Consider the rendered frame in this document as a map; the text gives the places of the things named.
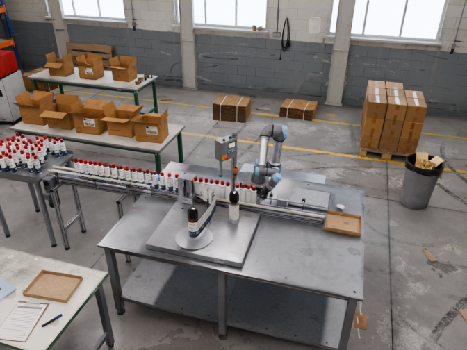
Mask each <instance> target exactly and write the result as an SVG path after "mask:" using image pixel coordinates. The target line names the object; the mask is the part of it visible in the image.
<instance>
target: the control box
mask: <svg viewBox="0 0 467 350"><path fill-rule="evenodd" d="M229 136H231V135H227V136H224V137H221V138H218V139H216V140H215V159H217V160H219V161H220V162H223V161H225V160H224V157H225V156H227V157H228V159H231V158H234V157H236V152H233V153H229V154H228V150H230V149H233V148H236V146H235V147H232V148H229V149H228V143H229V142H233V141H236V138H231V139H229ZM223 138H225V140H226V141H225V142H223Z"/></svg>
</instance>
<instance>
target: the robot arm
mask: <svg viewBox="0 0 467 350"><path fill-rule="evenodd" d="M270 137H272V138H273V140H274V144H273V148H272V157H271V159H270V160H269V161H267V154H268V142H269V139H270ZM260 139H261V141H260V148H259V158H258V159H256V160H255V162H254V172H253V174H252V176H251V182H253V183H255V184H264V183H265V181H266V178H265V177H266V176H268V177H271V179H270V180H269V181H268V182H267V183H266V185H265V187H264V188H265V189H261V190H260V191H259V192H258V194H257V198H256V202H260V203H261V201H262V200H266V198H267V197H268V195H269V193H268V192H269V191H272V190H273V189H274V188H275V186H276V185H277V184H278V182H280V180H281V175H280V172H281V168H282V163H281V161H280V157H281V150H282V145H283V141H285V139H287V126H283V125H282V126H281V125H275V124H268V125H267V126H265V127H264V128H263V129H262V131H261V133H260ZM259 197H260V199H259Z"/></svg>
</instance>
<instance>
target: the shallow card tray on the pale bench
mask: <svg viewBox="0 0 467 350"><path fill-rule="evenodd" d="M82 280H83V278H82V276H77V275H73V274H66V273H61V272H53V271H48V270H44V269H42V270H41V271H40V273H39V274H38V275H37V276H36V277H35V278H34V279H33V281H32V282H31V283H30V284H29V285H28V287H27V288H26V289H25V290H24V291H23V292H22V294H23V295H24V296H25V297H33V298H37V299H44V300H49V301H57V302H61V303H67V302H68V301H69V299H70V298H71V296H72V295H73V294H74V292H75V291H76V289H77V288H78V286H79V285H80V284H81V282H82Z"/></svg>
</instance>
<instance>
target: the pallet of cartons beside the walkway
mask: <svg viewBox="0 0 467 350"><path fill-rule="evenodd" d="M426 112H427V104H426V103H425V98H424V96H423V92H420V91H413V90H405V91H404V90H403V84H402V83H396V82H387V81H386V84H385V82H384V81H370V80H368V87H367V91H366V96H365V100H364V105H363V112H362V116H361V130H360V156H363V157H366V153H367V151H369V152H375V153H381V159H384V160H391V156H392V154H393V155H399V156H406V159H407V156H408V155H410V154H413V153H415V151H416V148H417V146H418V141H419V139H420V134H421V131H422V127H423V123H424V120H425V115H426Z"/></svg>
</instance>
